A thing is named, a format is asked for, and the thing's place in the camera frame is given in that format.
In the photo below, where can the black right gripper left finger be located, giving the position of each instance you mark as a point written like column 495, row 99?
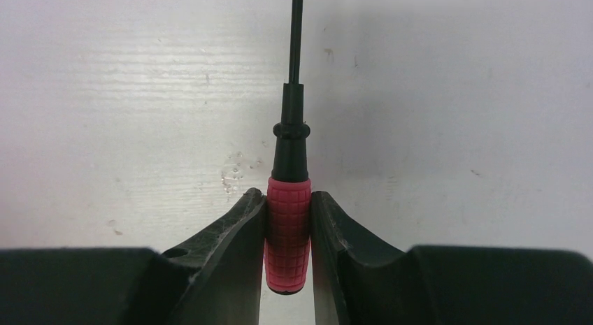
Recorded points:
column 214, row 277

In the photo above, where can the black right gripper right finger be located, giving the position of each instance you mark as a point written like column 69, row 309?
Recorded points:
column 358, row 278

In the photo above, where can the red handled screwdriver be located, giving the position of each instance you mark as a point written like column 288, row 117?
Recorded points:
column 288, row 195

